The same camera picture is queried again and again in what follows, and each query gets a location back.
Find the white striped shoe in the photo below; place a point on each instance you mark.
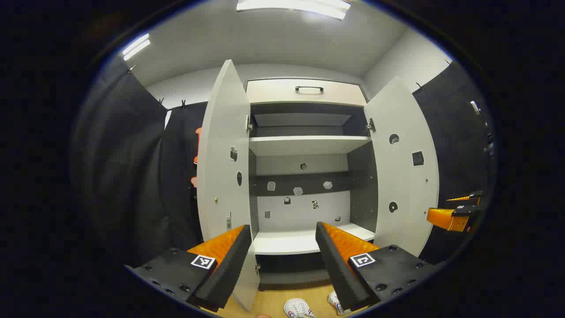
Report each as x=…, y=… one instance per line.
x=340, y=304
x=298, y=308

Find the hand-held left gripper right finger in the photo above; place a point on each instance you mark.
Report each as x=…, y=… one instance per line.
x=337, y=274

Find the white shoe cabinet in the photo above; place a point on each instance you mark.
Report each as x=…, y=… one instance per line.
x=304, y=212

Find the cream cabinet drawer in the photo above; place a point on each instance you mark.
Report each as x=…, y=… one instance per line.
x=273, y=92

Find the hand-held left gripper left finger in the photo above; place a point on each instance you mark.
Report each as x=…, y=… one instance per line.
x=229, y=269

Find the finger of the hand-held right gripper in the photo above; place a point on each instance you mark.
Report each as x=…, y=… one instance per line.
x=468, y=200
x=443, y=218

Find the white cabinet door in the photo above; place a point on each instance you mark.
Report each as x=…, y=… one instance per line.
x=220, y=176
x=406, y=185

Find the ceiling light panel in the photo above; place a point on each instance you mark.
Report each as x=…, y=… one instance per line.
x=291, y=5
x=136, y=46

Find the black backdrop cloth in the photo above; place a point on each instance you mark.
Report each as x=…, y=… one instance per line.
x=119, y=168
x=178, y=154
x=454, y=145

